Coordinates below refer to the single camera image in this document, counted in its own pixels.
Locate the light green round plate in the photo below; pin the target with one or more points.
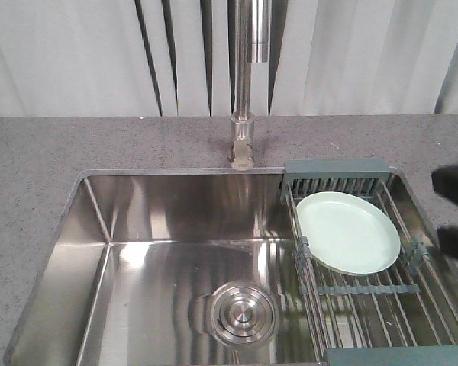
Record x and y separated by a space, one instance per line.
348 234

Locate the grey sink drying rack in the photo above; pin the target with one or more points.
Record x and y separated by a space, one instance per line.
406 314

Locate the steel sink drain strainer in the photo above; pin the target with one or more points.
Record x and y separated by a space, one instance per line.
239 313

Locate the stainless steel faucet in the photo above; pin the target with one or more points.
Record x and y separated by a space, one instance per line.
251 46

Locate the stainless steel sink basin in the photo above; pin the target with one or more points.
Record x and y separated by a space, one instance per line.
134 251

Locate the white pleated curtain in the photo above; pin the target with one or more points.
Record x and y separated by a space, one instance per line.
177 58

